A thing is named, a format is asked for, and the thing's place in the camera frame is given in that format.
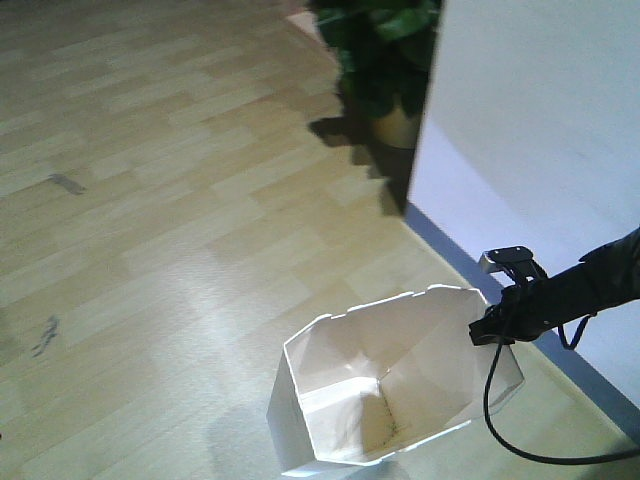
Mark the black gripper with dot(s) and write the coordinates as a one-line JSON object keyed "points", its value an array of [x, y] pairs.
{"points": [[516, 318]]}

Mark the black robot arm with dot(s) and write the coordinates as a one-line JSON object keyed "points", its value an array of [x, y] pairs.
{"points": [[604, 278]]}

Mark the green potted plant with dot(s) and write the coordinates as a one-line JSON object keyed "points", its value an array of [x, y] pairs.
{"points": [[385, 51]]}

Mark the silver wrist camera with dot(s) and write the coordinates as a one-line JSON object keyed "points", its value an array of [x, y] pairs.
{"points": [[517, 262]]}

